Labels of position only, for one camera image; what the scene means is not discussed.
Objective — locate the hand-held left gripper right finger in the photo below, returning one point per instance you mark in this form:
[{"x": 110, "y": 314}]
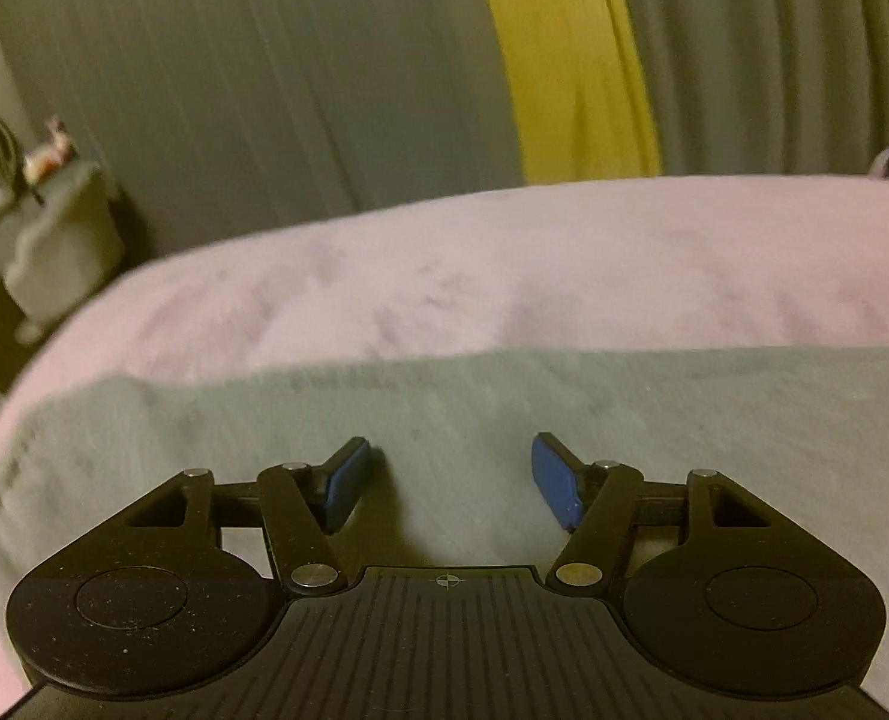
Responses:
[{"x": 553, "y": 476}]

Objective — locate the grey curtain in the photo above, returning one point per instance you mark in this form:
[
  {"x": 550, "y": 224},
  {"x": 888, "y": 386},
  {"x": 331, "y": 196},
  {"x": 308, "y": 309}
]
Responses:
[
  {"x": 774, "y": 45},
  {"x": 249, "y": 67}
]

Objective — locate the small pink toy figure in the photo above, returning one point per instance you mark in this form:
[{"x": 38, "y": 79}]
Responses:
[{"x": 48, "y": 150}]

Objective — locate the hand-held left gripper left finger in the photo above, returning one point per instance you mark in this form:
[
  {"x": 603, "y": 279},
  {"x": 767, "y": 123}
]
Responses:
[{"x": 345, "y": 480}]

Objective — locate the grey draped cloth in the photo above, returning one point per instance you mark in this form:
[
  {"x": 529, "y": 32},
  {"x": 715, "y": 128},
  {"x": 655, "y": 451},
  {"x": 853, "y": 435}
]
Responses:
[{"x": 66, "y": 240}]

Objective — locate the grey pants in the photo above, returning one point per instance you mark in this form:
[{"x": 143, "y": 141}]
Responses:
[{"x": 452, "y": 405}]

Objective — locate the yellow curtain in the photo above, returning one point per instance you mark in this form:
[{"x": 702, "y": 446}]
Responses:
[{"x": 564, "y": 52}]

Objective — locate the pink blanket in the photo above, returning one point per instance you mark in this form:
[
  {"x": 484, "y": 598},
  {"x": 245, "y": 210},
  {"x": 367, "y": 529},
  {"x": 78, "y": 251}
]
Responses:
[{"x": 489, "y": 262}]

